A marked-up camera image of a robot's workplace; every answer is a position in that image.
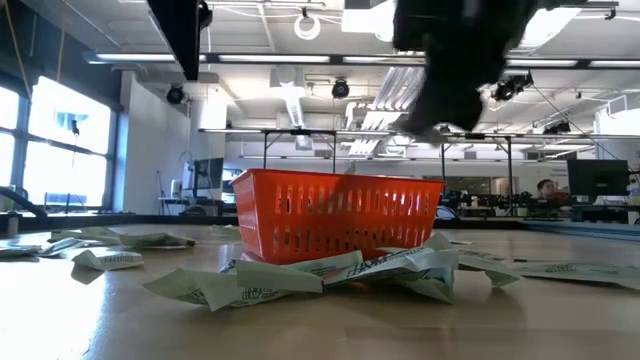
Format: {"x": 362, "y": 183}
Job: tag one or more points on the person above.
{"x": 547, "y": 190}

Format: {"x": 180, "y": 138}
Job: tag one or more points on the black ceiling camera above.
{"x": 175, "y": 94}
{"x": 340, "y": 89}

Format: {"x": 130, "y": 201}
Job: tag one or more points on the small grey post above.
{"x": 12, "y": 225}

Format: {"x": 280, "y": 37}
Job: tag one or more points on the black curved strut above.
{"x": 22, "y": 200}

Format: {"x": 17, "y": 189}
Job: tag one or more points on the black computer monitor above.
{"x": 598, "y": 177}
{"x": 208, "y": 172}

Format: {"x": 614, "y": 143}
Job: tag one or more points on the black background robot arm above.
{"x": 485, "y": 201}

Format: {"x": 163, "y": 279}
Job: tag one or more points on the orange plastic basket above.
{"x": 335, "y": 215}

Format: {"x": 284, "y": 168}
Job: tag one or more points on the black rig frame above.
{"x": 300, "y": 132}
{"x": 475, "y": 136}

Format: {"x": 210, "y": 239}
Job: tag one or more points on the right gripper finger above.
{"x": 450, "y": 90}

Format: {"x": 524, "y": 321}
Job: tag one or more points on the black ceiling spotlight cluster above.
{"x": 512, "y": 86}
{"x": 557, "y": 128}

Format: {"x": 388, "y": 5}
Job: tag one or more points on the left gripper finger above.
{"x": 182, "y": 40}

